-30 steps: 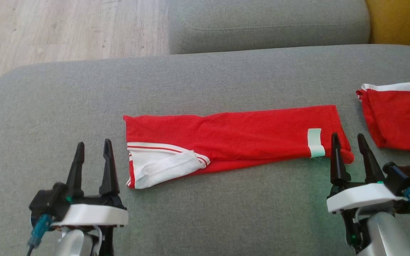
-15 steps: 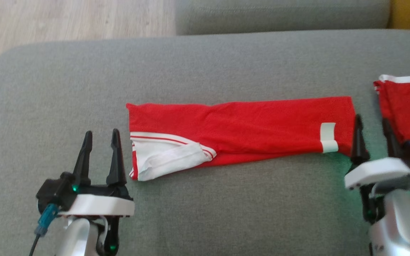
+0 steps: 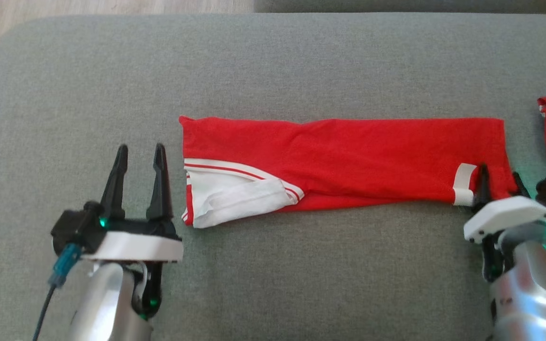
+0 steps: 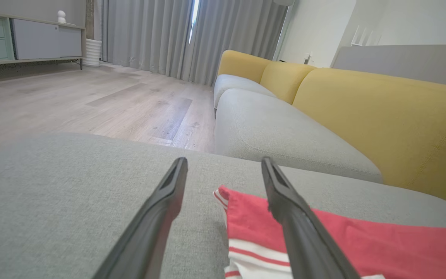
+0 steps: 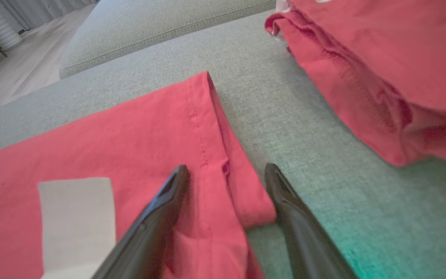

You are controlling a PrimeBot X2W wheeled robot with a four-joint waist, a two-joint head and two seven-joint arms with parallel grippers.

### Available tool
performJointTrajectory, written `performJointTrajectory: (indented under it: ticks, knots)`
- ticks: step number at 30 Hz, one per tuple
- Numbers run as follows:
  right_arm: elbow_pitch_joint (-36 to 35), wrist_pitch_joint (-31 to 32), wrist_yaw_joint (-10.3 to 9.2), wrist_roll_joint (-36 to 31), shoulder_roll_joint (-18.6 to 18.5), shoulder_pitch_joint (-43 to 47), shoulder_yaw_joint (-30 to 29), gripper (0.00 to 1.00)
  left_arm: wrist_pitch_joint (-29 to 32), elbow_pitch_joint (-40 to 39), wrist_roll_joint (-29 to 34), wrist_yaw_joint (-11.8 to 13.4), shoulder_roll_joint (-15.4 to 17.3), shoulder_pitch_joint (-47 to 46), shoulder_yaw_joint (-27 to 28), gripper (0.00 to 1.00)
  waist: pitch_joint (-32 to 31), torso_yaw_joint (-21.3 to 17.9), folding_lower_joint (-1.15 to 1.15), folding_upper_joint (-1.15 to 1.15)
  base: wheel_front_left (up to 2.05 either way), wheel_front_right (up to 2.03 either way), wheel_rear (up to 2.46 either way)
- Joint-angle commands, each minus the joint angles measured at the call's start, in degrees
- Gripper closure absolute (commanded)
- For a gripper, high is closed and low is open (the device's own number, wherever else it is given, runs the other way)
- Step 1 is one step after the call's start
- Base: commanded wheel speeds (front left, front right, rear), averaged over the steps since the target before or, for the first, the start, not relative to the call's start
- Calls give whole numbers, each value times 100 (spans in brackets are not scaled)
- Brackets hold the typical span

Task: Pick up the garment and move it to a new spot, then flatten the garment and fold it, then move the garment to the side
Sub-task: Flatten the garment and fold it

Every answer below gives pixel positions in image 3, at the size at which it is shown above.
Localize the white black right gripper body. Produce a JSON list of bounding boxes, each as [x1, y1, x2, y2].
[[463, 196, 546, 284]]

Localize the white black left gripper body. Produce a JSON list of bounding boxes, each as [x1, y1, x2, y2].
[[82, 218, 184, 323]]

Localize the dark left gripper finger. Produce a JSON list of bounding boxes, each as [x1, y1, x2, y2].
[[146, 143, 174, 221], [100, 144, 129, 219]]

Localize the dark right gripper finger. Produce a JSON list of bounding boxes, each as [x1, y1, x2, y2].
[[472, 163, 492, 212], [511, 171, 532, 199]]

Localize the red jersey white sleeves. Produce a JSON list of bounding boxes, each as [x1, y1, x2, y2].
[[179, 115, 520, 229]]

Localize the black left cable teal plug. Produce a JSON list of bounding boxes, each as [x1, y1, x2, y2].
[[31, 244, 84, 341]]

